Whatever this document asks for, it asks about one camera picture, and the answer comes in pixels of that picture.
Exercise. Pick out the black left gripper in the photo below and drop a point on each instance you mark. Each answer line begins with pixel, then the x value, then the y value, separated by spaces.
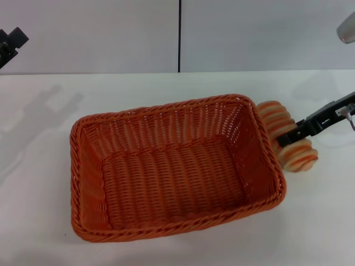
pixel 17 37

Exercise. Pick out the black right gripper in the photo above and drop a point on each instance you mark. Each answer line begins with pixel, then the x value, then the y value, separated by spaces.
pixel 342 105

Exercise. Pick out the orange white striped bread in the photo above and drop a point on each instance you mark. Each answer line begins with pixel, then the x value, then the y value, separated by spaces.
pixel 277 117

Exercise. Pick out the orange woven plastic basket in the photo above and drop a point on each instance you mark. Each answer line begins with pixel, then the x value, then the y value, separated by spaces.
pixel 172 171

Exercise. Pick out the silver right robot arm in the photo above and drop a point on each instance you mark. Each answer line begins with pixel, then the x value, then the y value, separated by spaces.
pixel 347 27

